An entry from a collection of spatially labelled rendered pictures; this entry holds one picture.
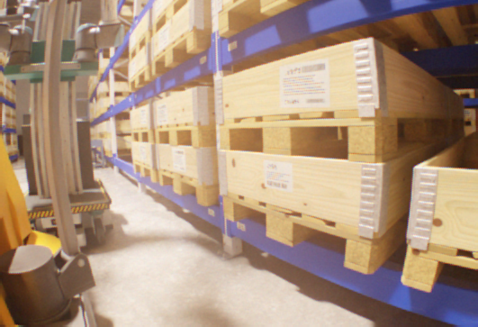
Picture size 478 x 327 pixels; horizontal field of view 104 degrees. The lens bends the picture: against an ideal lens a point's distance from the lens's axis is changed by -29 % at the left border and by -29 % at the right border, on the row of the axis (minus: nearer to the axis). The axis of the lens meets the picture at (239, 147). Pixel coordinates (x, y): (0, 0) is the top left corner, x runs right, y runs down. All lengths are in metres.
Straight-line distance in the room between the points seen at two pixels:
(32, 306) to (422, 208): 0.99
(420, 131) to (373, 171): 0.54
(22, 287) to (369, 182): 0.92
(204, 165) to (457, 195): 1.22
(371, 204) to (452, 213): 0.23
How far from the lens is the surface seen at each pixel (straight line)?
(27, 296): 0.73
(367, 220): 0.78
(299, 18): 1.02
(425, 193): 0.71
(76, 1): 2.20
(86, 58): 1.81
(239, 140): 1.22
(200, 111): 1.46
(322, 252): 1.02
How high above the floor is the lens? 0.73
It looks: 5 degrees down
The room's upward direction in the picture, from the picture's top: 3 degrees counter-clockwise
